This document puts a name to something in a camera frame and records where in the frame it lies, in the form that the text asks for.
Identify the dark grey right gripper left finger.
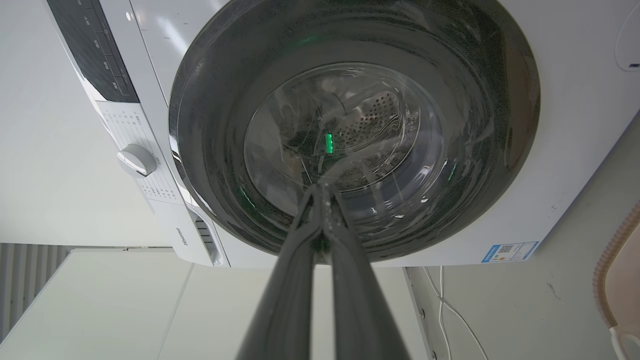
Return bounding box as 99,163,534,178
235,184,324,360

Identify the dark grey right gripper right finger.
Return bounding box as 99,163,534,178
320,183,412,360

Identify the blue energy label sticker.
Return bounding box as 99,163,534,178
481,241,540,264

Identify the silver washing machine control knob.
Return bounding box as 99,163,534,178
117,144,158,178

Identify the round dark washing machine door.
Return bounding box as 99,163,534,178
168,0,541,263

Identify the white front-load washing machine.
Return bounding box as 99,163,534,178
46,0,640,268

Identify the thin white cable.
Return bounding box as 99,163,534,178
423,265,490,360

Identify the beige ribbed hose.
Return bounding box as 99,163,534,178
592,200,640,360

